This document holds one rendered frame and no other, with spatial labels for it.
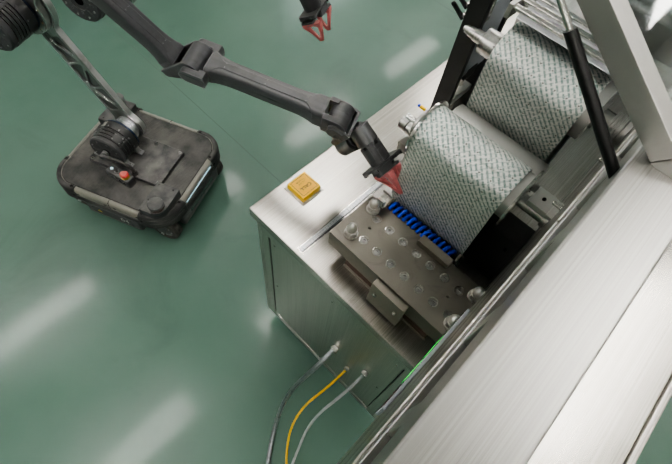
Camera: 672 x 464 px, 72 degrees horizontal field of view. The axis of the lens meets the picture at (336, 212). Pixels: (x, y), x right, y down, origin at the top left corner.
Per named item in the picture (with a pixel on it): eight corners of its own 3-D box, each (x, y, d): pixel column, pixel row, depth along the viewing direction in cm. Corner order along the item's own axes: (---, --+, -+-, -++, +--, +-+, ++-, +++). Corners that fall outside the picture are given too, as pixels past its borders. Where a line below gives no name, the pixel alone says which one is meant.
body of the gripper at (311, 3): (329, 1, 146) (320, -21, 141) (317, 20, 141) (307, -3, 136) (313, 5, 149) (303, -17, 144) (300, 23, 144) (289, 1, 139)
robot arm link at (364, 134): (353, 125, 110) (368, 114, 113) (339, 134, 116) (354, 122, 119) (369, 149, 112) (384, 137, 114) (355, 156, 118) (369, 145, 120)
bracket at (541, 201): (537, 190, 96) (541, 184, 95) (561, 207, 95) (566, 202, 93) (524, 204, 94) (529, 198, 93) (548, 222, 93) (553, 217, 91)
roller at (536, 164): (455, 127, 125) (469, 95, 114) (534, 185, 117) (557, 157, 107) (427, 151, 120) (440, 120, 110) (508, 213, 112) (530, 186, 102)
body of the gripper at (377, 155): (365, 180, 117) (348, 156, 116) (390, 159, 122) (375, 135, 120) (378, 176, 112) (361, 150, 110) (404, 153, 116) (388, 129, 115)
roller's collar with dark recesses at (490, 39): (486, 45, 114) (496, 22, 109) (506, 57, 113) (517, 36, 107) (472, 56, 112) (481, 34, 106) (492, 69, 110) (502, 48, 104)
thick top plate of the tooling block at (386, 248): (369, 206, 127) (372, 195, 122) (486, 308, 115) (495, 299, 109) (328, 242, 120) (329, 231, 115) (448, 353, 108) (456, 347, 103)
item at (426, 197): (392, 196, 123) (407, 154, 107) (462, 255, 116) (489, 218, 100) (391, 197, 123) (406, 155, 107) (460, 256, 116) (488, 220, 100)
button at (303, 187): (304, 175, 139) (304, 170, 137) (320, 189, 137) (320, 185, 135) (287, 188, 136) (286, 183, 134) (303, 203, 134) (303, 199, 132)
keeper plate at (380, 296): (370, 293, 120) (377, 277, 111) (399, 321, 117) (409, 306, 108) (364, 300, 119) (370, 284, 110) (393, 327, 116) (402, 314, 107)
